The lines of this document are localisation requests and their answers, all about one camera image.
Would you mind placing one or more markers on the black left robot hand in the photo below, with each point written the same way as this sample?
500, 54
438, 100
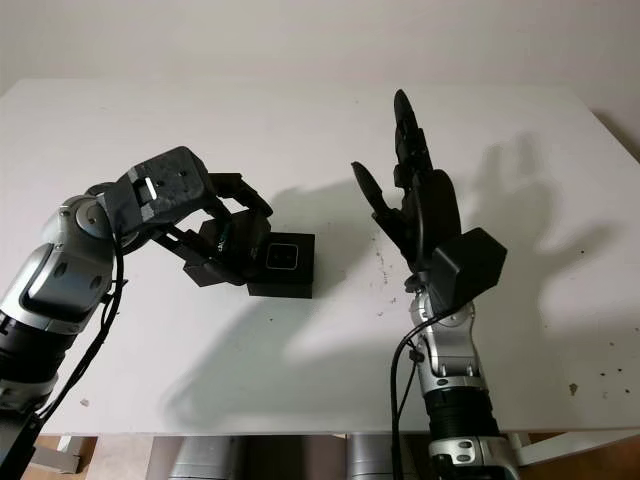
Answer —
240, 190

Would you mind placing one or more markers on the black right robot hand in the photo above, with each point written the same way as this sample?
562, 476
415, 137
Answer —
435, 210

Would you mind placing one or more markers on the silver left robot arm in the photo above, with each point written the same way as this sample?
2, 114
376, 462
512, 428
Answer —
55, 280

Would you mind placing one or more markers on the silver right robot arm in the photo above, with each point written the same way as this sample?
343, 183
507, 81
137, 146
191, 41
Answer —
450, 350

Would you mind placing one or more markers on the grey right robot thigh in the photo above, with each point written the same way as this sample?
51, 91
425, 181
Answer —
372, 457

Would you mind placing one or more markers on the grey robot thigh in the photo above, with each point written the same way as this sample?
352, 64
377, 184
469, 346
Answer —
202, 457
372, 457

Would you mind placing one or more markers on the grey left robot thigh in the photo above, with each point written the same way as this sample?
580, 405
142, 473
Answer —
202, 457

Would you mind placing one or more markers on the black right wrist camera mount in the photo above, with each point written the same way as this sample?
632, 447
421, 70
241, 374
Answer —
470, 270

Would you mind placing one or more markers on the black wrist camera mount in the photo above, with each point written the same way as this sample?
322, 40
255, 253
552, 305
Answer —
470, 270
165, 185

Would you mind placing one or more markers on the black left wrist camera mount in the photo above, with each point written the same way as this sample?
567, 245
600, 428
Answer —
165, 185

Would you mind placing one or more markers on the black camera box base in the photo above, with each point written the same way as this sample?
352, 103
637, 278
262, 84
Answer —
285, 285

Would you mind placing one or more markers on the white table leg frame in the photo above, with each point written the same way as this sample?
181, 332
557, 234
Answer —
575, 447

